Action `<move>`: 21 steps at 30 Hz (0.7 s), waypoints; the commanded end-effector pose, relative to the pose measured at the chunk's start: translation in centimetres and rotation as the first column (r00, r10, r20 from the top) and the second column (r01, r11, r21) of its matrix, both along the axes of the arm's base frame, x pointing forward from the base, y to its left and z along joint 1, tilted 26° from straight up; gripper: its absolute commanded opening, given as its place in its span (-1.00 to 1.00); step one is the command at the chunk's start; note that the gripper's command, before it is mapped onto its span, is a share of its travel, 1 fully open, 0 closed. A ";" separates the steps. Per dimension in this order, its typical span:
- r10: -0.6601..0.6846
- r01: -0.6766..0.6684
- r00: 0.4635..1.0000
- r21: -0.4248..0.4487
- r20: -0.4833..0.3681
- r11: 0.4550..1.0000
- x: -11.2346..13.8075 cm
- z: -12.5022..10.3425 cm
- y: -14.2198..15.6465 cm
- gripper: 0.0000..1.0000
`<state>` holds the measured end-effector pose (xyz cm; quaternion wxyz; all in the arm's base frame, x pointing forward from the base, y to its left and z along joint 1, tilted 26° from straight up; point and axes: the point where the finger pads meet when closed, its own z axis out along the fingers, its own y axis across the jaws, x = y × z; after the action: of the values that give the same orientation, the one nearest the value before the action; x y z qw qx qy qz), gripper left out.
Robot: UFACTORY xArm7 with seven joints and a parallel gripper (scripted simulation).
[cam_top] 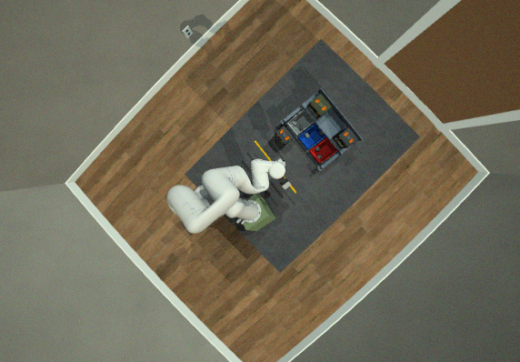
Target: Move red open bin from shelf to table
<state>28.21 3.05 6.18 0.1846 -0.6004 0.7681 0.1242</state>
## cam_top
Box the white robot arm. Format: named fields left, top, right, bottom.
left=166, top=159, right=291, bottom=234

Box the red bin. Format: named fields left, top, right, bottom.
left=309, top=138, right=337, bottom=164

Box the grey open bin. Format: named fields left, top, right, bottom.
left=287, top=109, right=314, bottom=136

